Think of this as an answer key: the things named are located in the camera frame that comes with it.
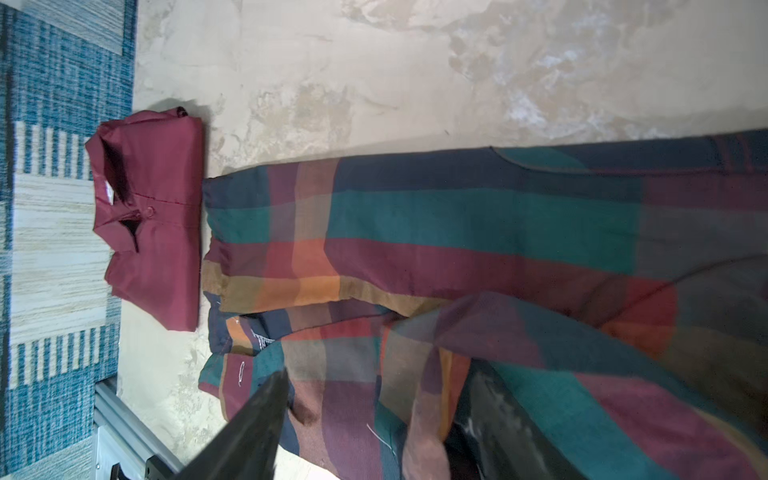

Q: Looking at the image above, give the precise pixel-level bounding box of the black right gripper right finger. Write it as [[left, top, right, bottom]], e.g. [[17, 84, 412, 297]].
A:
[[446, 360, 585, 480]]

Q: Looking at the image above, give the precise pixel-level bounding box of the multicolour plaid long sleeve shirt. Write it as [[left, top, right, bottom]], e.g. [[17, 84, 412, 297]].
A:
[[199, 130, 767, 479]]

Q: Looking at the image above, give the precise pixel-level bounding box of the aluminium front rail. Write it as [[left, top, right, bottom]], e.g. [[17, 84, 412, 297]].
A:
[[92, 376, 184, 479]]

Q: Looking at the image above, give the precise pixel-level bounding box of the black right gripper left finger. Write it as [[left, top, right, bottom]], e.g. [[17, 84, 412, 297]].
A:
[[174, 370, 289, 480]]

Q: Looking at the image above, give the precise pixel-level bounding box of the folded maroon shirt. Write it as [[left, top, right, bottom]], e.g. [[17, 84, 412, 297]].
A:
[[85, 107, 205, 332]]

